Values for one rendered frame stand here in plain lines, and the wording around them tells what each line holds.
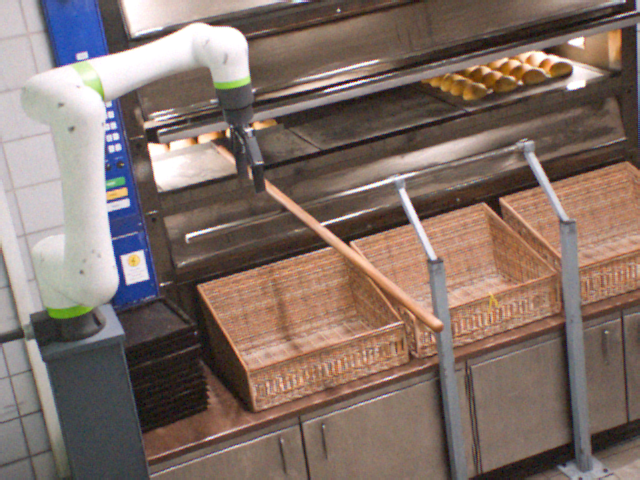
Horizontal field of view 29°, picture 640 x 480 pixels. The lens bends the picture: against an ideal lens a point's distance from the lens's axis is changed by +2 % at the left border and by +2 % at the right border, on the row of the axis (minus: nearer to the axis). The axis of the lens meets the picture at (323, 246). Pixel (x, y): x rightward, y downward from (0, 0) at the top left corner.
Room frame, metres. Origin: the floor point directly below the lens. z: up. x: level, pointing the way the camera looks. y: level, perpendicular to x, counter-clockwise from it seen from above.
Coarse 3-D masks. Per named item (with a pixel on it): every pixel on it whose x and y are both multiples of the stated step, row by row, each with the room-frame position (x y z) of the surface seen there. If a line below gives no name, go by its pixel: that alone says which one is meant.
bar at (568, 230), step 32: (480, 160) 3.82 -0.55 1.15; (352, 192) 3.66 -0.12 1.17; (544, 192) 3.79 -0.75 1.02; (224, 224) 3.53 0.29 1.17; (416, 224) 3.62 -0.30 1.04; (576, 256) 3.67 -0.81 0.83; (576, 288) 3.67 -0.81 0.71; (448, 320) 3.51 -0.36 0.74; (576, 320) 3.67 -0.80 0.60; (448, 352) 3.51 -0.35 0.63; (576, 352) 3.66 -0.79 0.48; (448, 384) 3.50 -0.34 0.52; (576, 384) 3.66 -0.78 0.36; (448, 416) 3.51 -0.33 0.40; (576, 416) 3.67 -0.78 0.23; (448, 448) 3.54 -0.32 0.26; (576, 448) 3.69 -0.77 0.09
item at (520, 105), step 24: (528, 96) 4.36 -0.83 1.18; (552, 96) 4.34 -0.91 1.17; (576, 96) 4.38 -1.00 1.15; (456, 120) 4.21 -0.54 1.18; (480, 120) 4.24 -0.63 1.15; (360, 144) 4.10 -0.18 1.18; (384, 144) 4.11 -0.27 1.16; (264, 168) 3.99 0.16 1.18; (288, 168) 3.99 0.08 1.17; (312, 168) 4.02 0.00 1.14; (168, 192) 3.88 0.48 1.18; (192, 192) 3.87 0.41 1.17; (216, 192) 3.90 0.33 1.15
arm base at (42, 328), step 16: (32, 320) 2.83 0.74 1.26; (48, 320) 2.82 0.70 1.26; (64, 320) 2.81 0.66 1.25; (80, 320) 2.81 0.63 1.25; (96, 320) 2.85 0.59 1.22; (0, 336) 2.80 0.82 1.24; (16, 336) 2.81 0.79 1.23; (32, 336) 2.81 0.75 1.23; (48, 336) 2.80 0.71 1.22; (64, 336) 2.80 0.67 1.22; (80, 336) 2.80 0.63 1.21
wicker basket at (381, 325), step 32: (320, 256) 3.97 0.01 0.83; (224, 288) 3.85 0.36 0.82; (256, 288) 3.88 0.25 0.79; (288, 288) 3.90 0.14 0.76; (320, 288) 3.94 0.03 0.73; (352, 288) 3.96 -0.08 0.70; (224, 320) 3.81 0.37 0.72; (256, 320) 3.84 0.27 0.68; (288, 320) 3.87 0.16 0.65; (320, 320) 3.90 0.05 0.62; (352, 320) 3.92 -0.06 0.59; (384, 320) 3.71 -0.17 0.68; (224, 352) 3.63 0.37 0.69; (256, 352) 3.79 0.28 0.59; (288, 352) 3.75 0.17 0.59; (320, 352) 3.47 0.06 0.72; (352, 352) 3.51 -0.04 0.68; (384, 352) 3.65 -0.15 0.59; (256, 384) 3.40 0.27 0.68; (288, 384) 3.53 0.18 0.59; (320, 384) 3.47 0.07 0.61
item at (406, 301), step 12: (228, 156) 4.10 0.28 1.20; (276, 192) 3.66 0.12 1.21; (288, 204) 3.54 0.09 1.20; (300, 216) 3.44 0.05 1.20; (312, 228) 3.34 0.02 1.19; (324, 228) 3.30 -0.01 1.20; (324, 240) 3.25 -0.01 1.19; (336, 240) 3.20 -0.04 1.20; (348, 252) 3.10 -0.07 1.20; (360, 264) 3.02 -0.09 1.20; (372, 276) 2.94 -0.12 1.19; (384, 276) 2.91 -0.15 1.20; (384, 288) 2.86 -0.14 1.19; (396, 288) 2.83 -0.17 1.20; (408, 300) 2.75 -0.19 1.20; (420, 312) 2.68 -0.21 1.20; (432, 324) 2.61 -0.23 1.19
